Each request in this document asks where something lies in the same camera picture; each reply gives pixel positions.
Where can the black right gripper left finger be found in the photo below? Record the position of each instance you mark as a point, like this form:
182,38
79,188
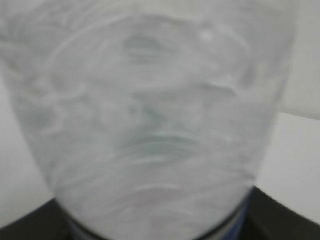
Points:
45,223

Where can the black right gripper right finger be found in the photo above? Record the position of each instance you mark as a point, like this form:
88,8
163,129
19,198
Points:
267,219

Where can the clear plastic water bottle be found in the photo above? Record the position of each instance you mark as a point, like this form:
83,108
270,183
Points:
149,119

